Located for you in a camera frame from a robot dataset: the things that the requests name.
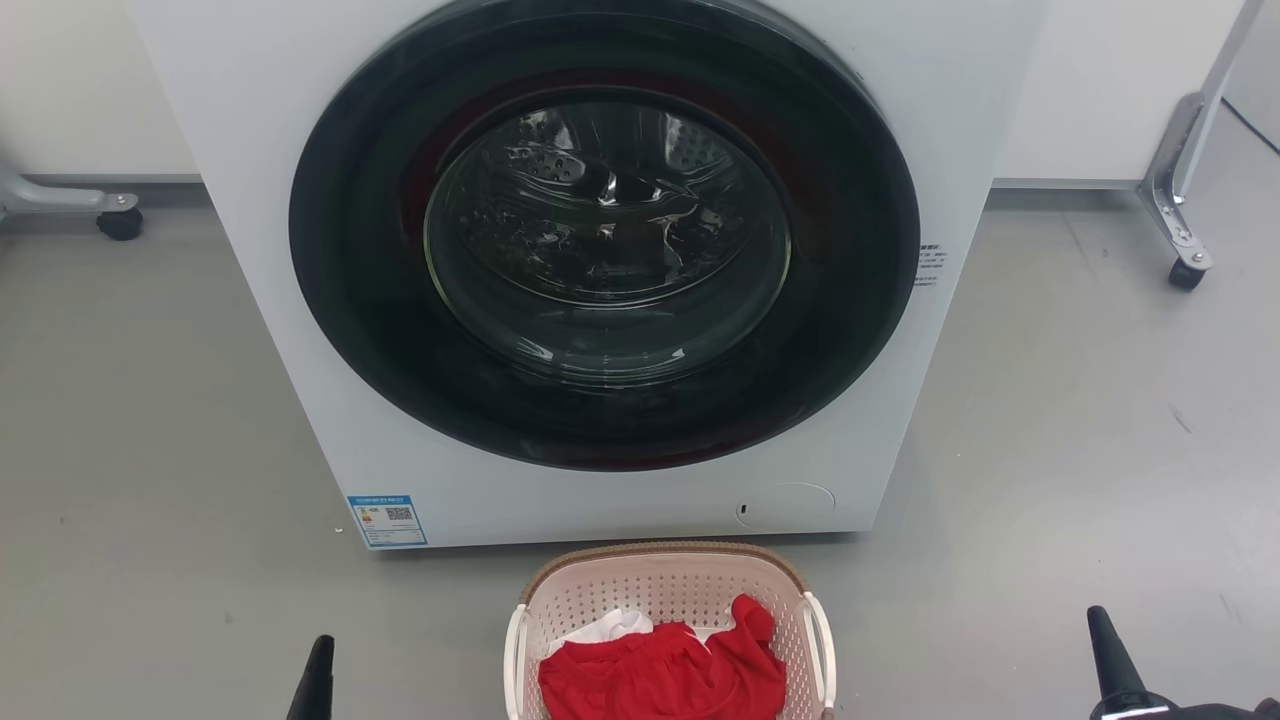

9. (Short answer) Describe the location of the round black washer door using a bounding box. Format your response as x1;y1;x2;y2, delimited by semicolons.
288;0;921;472

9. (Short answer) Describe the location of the thin black floor cable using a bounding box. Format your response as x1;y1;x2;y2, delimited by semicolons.
1222;97;1280;154

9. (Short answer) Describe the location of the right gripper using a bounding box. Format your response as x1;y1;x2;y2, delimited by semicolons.
1088;606;1280;720

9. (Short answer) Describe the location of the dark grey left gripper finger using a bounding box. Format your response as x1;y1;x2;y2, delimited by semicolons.
287;635;336;720

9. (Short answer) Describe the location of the grey metal frame leg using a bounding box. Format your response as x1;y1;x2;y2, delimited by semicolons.
1139;0;1263;271
0;168;140;213

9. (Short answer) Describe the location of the white partition panel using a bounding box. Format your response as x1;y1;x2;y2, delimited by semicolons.
992;0;1247;189
0;0;201;184

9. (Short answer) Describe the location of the steel washer drum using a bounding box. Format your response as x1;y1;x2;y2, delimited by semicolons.
424;97;793;363

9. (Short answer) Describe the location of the red garment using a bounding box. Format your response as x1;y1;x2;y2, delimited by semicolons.
538;594;788;720

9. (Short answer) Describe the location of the beige perforated laundry basket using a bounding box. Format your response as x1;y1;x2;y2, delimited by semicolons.
503;541;837;720

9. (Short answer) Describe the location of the round filter cover flap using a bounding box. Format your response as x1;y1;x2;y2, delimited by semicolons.
735;483;836;530

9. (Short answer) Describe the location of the white garment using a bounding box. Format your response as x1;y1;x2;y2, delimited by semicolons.
548;607;736;656

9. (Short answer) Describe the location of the white front-load washing machine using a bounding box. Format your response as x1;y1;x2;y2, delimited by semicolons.
130;0;1048;550

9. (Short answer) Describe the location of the blue energy label sticker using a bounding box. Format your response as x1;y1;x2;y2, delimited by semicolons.
347;494;428;549

